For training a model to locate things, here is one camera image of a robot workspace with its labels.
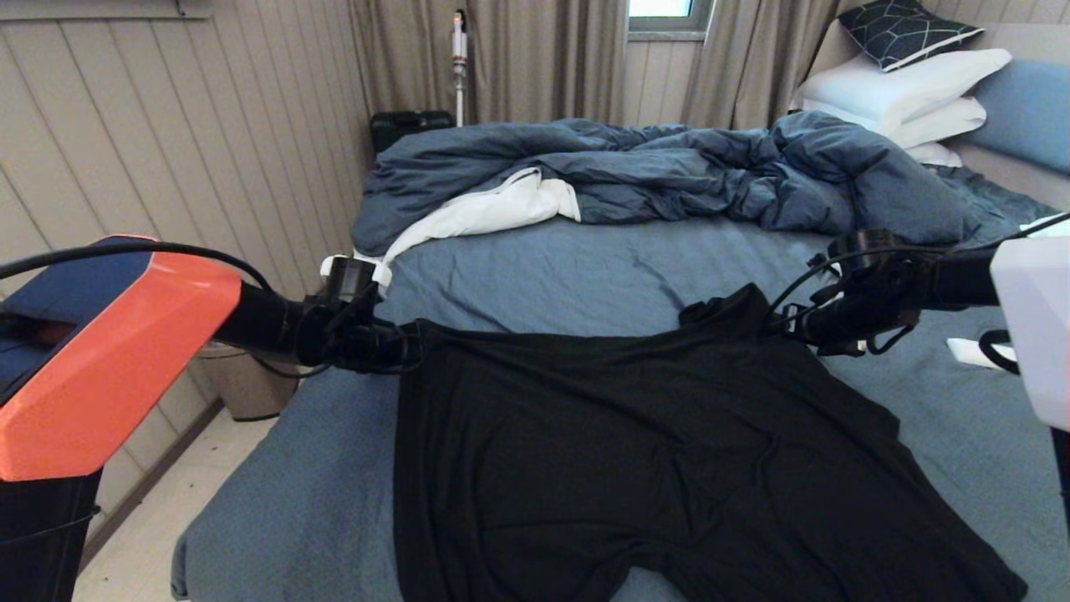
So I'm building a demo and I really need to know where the white pillow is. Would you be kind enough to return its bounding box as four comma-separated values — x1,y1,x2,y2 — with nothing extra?
801,96,990,150
794,48,1014,128
904,141,964,167

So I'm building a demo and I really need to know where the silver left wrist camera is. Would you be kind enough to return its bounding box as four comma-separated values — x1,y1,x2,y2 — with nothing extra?
320,255,394,289

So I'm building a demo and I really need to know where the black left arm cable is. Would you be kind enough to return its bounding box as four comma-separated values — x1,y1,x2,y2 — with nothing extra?
0,241,427,381

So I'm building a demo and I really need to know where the blue headboard cushion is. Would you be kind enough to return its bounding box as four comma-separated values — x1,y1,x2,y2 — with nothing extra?
972,58,1070,176

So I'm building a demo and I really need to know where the white sheet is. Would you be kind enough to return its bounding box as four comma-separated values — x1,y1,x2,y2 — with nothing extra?
355,167,582,267

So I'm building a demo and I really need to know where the blue bed sheet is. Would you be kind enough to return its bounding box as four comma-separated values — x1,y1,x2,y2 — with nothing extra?
171,167,1070,602

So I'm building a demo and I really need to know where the beige upholstered bed frame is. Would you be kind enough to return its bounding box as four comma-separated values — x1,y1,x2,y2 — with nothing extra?
790,18,1070,212

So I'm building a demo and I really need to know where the brown trash bin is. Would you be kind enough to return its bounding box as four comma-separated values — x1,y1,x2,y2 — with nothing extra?
196,341,300,421

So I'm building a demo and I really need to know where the white stick vacuum cleaner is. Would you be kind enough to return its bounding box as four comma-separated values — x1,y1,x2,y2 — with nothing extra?
451,10,469,128

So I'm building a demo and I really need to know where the black moon print T-shirt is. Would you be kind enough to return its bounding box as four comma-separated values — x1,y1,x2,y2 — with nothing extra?
393,283,1027,602

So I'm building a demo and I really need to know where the white flat strip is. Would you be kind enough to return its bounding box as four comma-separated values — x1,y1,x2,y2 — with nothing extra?
946,337,1019,373

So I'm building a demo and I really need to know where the dark patterned pillow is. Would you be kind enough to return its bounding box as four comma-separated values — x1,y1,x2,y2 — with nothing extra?
838,0,987,73

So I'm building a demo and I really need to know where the beige curtain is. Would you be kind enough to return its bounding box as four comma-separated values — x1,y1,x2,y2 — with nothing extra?
681,0,879,133
347,0,628,129

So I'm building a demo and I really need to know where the black hard case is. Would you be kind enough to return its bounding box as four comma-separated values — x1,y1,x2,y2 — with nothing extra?
370,110,456,153

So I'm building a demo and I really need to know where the grey framed window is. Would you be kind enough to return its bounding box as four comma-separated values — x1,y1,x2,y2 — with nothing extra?
627,0,716,37

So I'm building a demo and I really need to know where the crumpled blue duvet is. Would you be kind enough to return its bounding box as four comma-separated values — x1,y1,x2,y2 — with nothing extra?
351,111,981,256

